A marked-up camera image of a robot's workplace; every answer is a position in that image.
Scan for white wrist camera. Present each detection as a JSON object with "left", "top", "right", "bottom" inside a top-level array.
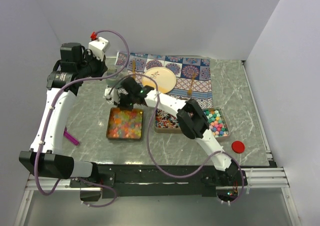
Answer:
[
  {"left": 103, "top": 86, "right": 119, "bottom": 103},
  {"left": 88, "top": 32, "right": 110, "bottom": 61}
]

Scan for gold fork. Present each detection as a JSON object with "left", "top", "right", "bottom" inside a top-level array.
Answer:
[{"left": 187, "top": 73, "right": 197, "bottom": 96}]

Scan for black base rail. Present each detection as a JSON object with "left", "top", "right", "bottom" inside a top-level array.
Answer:
[{"left": 69, "top": 163, "right": 248, "bottom": 202}]

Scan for clear glass jar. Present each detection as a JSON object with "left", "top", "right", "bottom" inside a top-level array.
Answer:
[{"left": 104, "top": 64, "right": 128, "bottom": 89}]

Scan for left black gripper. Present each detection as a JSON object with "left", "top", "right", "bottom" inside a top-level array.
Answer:
[{"left": 77, "top": 49, "right": 108, "bottom": 81}]

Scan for purple cable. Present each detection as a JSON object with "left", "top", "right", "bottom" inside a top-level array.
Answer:
[
  {"left": 106, "top": 72, "right": 246, "bottom": 205},
  {"left": 34, "top": 29, "right": 131, "bottom": 208}
]

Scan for gold knife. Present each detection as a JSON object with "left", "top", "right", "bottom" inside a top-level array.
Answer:
[{"left": 132, "top": 60, "right": 136, "bottom": 80}]

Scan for tin of lollipops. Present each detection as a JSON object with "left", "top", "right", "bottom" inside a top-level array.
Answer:
[{"left": 154, "top": 109, "right": 182, "bottom": 134}]

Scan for cream and orange plate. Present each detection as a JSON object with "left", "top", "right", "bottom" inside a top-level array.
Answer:
[{"left": 141, "top": 67, "right": 177, "bottom": 93}]

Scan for red jar lid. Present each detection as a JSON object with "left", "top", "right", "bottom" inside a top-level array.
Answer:
[{"left": 231, "top": 141, "right": 245, "bottom": 154}]

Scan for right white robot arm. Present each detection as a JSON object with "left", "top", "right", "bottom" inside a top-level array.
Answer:
[{"left": 106, "top": 75, "right": 246, "bottom": 187}]

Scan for purple plastic scoop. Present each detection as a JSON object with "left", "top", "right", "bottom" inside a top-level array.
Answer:
[{"left": 63, "top": 127, "right": 80, "bottom": 146}]

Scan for patterned placemat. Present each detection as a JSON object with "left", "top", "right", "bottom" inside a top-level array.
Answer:
[{"left": 126, "top": 53, "right": 213, "bottom": 108}]

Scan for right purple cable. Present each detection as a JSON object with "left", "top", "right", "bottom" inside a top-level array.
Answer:
[{"left": 106, "top": 72, "right": 246, "bottom": 205}]

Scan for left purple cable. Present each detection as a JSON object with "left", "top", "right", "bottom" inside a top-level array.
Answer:
[{"left": 34, "top": 29, "right": 131, "bottom": 208}]

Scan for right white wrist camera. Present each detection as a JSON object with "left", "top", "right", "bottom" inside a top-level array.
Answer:
[{"left": 103, "top": 86, "right": 119, "bottom": 103}]

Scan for tin of pastel star candies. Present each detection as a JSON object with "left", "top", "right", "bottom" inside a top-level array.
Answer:
[{"left": 203, "top": 107, "right": 230, "bottom": 139}]

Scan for gold tin of gummy stars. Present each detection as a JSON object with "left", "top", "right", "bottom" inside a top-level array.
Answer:
[{"left": 106, "top": 107, "right": 144, "bottom": 140}]

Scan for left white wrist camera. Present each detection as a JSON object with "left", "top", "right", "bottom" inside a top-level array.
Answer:
[{"left": 88, "top": 32, "right": 110, "bottom": 61}]

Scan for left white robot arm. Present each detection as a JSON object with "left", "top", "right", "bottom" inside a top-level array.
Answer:
[{"left": 19, "top": 37, "right": 109, "bottom": 187}]

